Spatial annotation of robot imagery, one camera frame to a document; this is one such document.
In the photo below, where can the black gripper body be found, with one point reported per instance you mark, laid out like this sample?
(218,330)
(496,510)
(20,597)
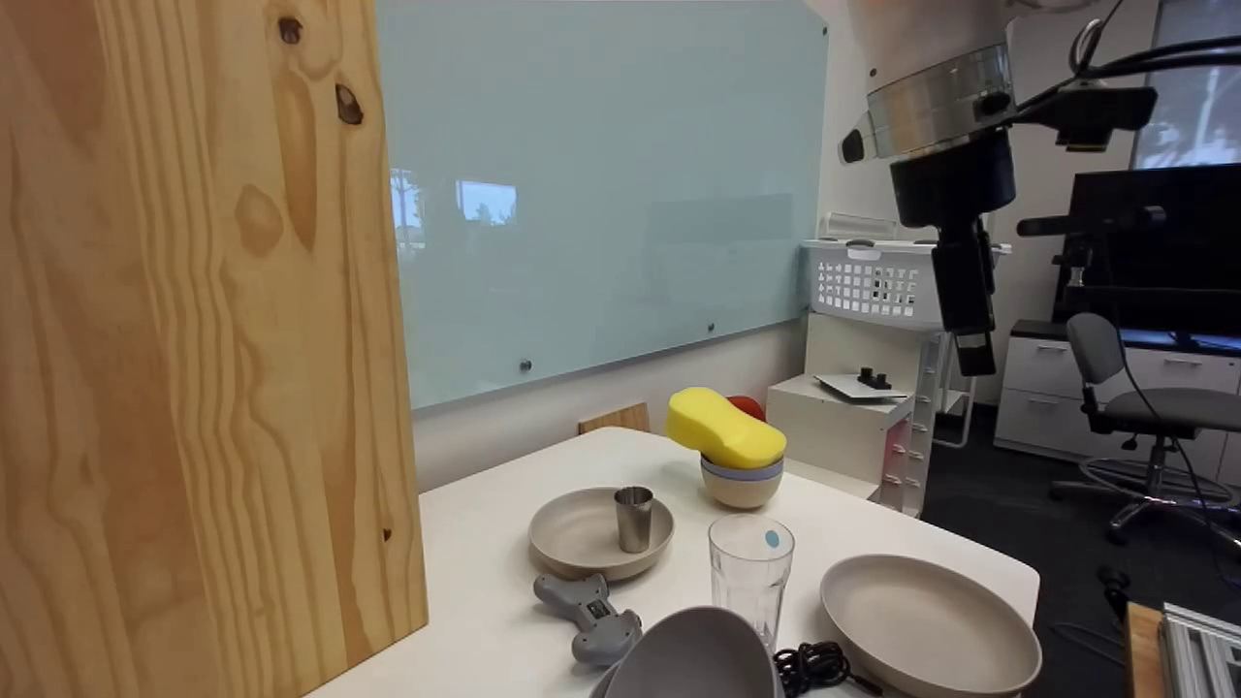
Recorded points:
(951,190)

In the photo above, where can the small silver metal cup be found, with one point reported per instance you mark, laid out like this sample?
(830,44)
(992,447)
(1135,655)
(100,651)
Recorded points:
(634,517)

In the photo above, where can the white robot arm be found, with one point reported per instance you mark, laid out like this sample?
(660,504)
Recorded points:
(934,98)

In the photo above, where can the clear glass cup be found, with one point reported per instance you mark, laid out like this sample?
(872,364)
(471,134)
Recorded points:
(751,562)

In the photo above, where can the white laundry basket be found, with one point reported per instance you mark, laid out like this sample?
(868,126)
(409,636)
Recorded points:
(872,280)

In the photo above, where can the white drawer unit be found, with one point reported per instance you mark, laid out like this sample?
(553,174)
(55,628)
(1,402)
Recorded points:
(1040,402)

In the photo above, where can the black monitor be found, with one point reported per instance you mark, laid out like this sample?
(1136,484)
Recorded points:
(1158,248)

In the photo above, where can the white cabinet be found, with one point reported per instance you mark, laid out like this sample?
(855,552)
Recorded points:
(830,440)

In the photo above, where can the red ball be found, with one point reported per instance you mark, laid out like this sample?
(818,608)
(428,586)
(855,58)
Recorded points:
(747,404)

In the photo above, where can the grey office chair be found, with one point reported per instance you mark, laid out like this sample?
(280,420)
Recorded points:
(1167,415)

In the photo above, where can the yellow sponge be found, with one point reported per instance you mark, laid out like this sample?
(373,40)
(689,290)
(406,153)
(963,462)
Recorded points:
(721,431)

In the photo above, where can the beige and grey bowl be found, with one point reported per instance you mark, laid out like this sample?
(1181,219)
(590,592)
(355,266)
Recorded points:
(742,488)

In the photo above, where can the glass whiteboard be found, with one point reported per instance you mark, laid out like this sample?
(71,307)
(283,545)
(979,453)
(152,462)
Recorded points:
(581,183)

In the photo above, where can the beige plate right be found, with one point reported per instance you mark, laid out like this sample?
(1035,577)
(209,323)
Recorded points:
(925,628)

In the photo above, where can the beige plate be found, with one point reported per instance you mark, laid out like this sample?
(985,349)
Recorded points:
(925,628)
(579,537)

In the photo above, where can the beige plate left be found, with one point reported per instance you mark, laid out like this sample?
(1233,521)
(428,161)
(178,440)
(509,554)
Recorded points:
(579,537)

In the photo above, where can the grey bowl front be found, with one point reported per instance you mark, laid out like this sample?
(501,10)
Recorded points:
(696,651)

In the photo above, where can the wooden board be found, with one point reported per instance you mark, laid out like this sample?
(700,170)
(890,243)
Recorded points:
(206,479)

